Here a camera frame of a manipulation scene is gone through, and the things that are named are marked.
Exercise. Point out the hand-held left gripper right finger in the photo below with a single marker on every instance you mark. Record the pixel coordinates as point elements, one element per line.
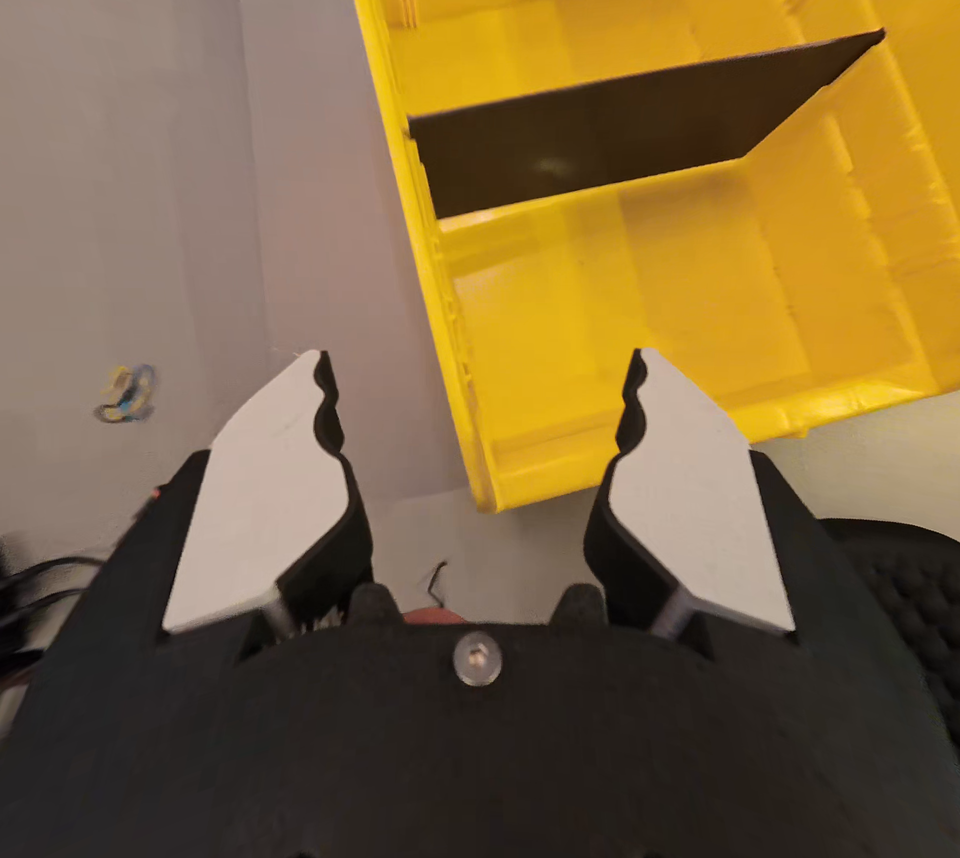
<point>690,498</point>

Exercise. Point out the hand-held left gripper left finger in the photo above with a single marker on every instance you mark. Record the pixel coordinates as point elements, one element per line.
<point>255,498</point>

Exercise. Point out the yellow plastic bin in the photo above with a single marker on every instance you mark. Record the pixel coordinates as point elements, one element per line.
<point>675,318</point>

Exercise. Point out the black textured pad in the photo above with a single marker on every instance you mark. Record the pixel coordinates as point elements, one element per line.
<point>915,595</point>

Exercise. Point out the black bin divider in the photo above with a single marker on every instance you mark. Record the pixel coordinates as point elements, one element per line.
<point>600,138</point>

